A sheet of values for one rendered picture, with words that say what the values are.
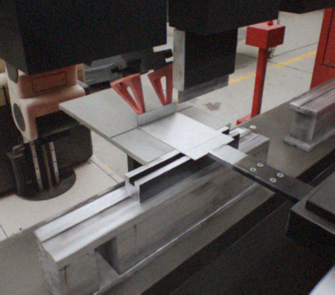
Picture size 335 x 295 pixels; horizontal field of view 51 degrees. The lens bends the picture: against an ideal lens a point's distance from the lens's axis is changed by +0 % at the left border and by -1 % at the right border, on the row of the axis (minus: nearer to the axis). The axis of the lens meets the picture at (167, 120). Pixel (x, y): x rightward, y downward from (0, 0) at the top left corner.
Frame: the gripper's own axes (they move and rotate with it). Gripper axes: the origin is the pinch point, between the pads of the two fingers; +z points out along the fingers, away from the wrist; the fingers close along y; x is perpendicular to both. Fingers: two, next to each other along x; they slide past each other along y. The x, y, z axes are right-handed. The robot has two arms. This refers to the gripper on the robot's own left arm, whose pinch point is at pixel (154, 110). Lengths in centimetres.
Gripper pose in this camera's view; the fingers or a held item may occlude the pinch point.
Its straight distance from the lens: 59.7
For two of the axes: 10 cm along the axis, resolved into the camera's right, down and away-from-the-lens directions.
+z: 3.0, 9.5, 0.8
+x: -5.7, 1.1, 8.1
